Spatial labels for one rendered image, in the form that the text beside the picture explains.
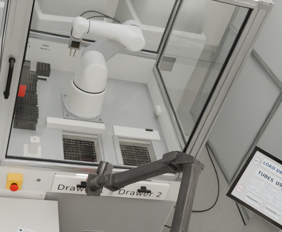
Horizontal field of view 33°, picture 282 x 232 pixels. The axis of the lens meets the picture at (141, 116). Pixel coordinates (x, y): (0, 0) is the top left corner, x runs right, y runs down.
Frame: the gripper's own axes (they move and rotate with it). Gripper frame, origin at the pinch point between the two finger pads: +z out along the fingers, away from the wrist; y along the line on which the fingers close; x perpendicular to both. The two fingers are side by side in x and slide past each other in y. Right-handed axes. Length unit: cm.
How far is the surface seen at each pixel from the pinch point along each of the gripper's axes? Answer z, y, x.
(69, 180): 0.9, 2.7, 9.9
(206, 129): -32, 27, -48
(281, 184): -24, 6, -96
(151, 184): -1.1, 3.7, -32.6
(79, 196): 12.3, -3.3, 1.7
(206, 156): 151, 60, -146
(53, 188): 6.4, -1.1, 16.5
